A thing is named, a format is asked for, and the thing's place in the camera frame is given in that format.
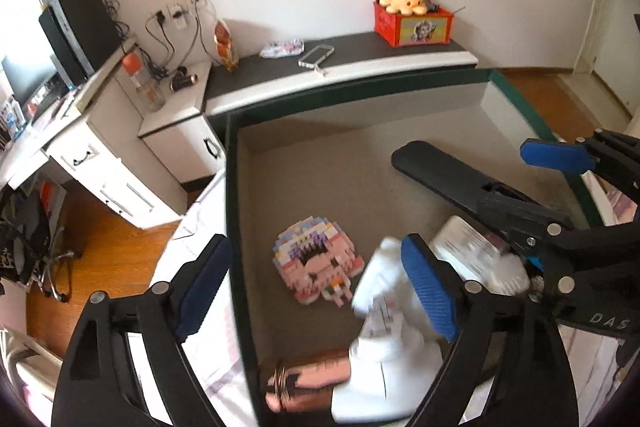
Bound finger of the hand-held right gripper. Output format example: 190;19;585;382
477;189;576;269
520;129;640;202

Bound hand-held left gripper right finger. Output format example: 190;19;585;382
400;233;583;427

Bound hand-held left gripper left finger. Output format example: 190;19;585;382
50;233;235;427

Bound green-rimmed storage box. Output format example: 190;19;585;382
224;67;608;427

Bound white labelled box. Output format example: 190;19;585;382
432;215;532;295

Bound striped white bedsheet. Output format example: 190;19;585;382
125;169;261;427

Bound pink building block toy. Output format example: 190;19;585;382
272;217;365;307

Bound pink bottle with gold bands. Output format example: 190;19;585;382
264;349;353;414

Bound black office chair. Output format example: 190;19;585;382
27;227;87;304

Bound white nightstand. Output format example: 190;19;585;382
137;61;228;188

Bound white desk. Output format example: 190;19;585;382
0;37;226;230

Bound red printed box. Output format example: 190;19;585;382
373;0;455;48

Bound dark clothes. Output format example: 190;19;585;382
0;187;53;295

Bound orange-capped water bottle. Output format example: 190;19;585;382
122;53;166;112

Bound black-topped low cabinet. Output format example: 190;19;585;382
202;31;478;118

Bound orange snack bag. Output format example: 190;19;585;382
213;18;240;72

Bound clear phone case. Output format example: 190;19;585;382
298;44;335;76

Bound crumpled plastic wrapper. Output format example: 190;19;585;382
260;38;305;59

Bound black computer monitor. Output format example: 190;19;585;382
0;54;58;108

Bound black computer tower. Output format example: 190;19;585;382
39;0;123;88

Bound black power cable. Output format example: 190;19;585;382
145;9;177;72

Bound white charger with cable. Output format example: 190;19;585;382
172;4;202;64

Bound white wall socket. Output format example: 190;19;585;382
155;0;207;28

